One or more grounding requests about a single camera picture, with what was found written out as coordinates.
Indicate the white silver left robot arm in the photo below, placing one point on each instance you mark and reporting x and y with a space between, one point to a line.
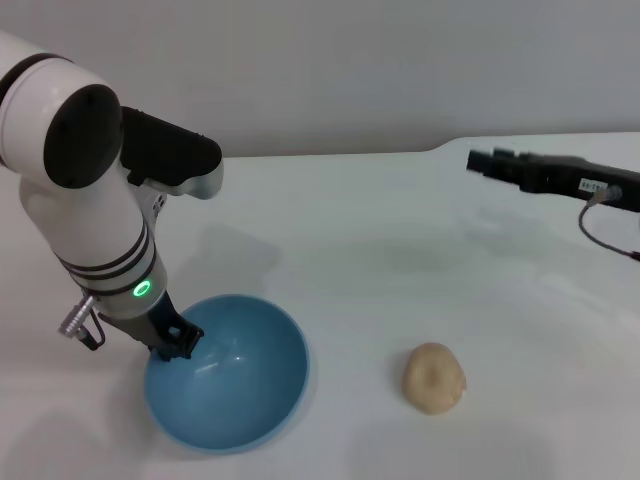
90 210

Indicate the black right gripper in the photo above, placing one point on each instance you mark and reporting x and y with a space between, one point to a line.
555 175

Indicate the blue bowl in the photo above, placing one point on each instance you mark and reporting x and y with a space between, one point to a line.
235 400

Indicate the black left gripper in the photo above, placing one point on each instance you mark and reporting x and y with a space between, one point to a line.
150 330

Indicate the beige egg yolk pastry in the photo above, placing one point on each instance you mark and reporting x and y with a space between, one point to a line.
434 377

